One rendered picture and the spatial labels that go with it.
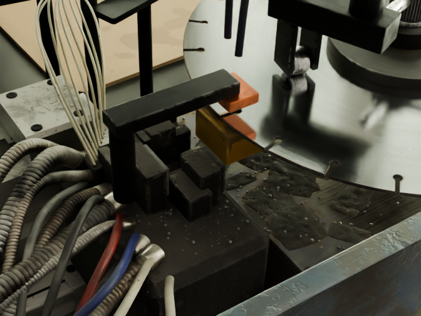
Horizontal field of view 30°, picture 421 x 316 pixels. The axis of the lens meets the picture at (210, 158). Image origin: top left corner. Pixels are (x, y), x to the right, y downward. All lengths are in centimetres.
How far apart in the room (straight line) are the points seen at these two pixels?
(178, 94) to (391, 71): 16
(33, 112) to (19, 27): 39
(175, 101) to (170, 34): 50
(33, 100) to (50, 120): 3
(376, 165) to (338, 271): 15
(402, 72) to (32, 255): 28
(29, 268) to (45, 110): 19
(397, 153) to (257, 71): 12
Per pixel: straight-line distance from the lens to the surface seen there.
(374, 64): 57
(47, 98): 65
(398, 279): 40
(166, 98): 49
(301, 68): 56
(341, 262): 37
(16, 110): 65
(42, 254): 49
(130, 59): 94
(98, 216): 52
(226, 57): 58
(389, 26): 51
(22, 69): 95
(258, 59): 58
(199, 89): 50
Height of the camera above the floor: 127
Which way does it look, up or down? 40 degrees down
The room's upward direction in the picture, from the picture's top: 2 degrees clockwise
